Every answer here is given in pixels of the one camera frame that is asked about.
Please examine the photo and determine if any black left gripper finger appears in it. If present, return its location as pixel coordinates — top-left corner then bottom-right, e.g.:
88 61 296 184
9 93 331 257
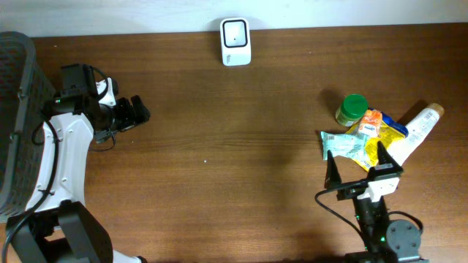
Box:
131 95 151 124
116 98 135 128

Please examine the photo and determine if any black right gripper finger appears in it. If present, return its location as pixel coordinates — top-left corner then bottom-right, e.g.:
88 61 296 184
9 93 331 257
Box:
367 142 404 181
324 150 342 189

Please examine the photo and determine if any yellow snack bag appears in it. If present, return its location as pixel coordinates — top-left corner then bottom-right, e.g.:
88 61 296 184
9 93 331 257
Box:
347 111 409 171

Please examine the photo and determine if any teal wipes packet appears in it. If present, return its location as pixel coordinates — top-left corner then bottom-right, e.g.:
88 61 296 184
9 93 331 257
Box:
320 131 369 161

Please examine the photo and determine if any orange small carton box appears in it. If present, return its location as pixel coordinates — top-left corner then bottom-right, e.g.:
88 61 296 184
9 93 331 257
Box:
358 110 383 138

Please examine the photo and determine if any white tube with cork cap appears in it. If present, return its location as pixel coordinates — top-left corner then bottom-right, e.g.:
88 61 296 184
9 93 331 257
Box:
387 103 445 166

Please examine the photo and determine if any green lid jar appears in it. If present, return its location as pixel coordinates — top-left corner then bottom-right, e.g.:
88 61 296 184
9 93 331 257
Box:
335 94 369 127

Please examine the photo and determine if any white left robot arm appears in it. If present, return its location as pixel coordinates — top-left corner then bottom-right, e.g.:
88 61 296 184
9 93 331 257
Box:
1 64 151 262

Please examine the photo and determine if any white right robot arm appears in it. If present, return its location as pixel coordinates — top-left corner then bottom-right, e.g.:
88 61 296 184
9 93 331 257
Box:
315 142 426 262

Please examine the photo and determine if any white barcode scanner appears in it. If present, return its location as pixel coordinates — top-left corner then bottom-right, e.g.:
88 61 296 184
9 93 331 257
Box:
219 18 252 66

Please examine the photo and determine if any dark grey plastic basket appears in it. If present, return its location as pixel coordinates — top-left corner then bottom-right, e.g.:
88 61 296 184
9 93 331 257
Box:
1 31 56 219

